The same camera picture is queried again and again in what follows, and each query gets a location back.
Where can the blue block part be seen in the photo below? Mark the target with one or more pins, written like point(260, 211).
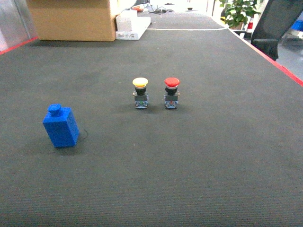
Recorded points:
point(61, 126)

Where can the yellow mushroom push button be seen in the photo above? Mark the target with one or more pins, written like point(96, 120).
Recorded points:
point(141, 98)

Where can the red mushroom push button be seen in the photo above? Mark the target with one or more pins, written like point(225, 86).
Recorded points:
point(172, 94)

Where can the black table mat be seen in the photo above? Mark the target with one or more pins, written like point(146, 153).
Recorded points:
point(229, 155)

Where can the white flat box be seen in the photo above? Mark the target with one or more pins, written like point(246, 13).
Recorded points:
point(140, 26)

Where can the small white box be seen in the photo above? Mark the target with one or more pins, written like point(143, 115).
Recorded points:
point(126, 19)

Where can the green potted plant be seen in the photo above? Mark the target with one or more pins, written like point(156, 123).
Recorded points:
point(238, 13)

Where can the brown cardboard box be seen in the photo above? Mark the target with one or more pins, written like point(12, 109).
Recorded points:
point(74, 20)

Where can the red table edge strip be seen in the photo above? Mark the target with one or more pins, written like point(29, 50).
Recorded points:
point(257, 63)

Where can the black office chair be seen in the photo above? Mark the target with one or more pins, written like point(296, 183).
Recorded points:
point(277, 18)

